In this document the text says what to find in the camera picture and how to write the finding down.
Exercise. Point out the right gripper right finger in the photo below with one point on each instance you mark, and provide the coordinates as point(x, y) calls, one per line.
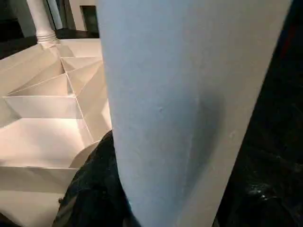
point(265, 208)

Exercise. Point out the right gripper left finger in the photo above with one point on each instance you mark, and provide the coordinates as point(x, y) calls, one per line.
point(94, 194)

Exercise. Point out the white plastic table top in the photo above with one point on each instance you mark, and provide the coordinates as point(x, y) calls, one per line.
point(42, 132)

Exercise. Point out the white plastic table leg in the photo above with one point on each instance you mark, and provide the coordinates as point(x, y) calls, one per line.
point(189, 104)
point(41, 19)

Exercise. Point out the black work mat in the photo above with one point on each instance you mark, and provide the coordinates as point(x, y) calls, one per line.
point(274, 118)

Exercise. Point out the white cabinet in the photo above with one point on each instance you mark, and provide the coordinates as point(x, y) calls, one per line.
point(85, 14)

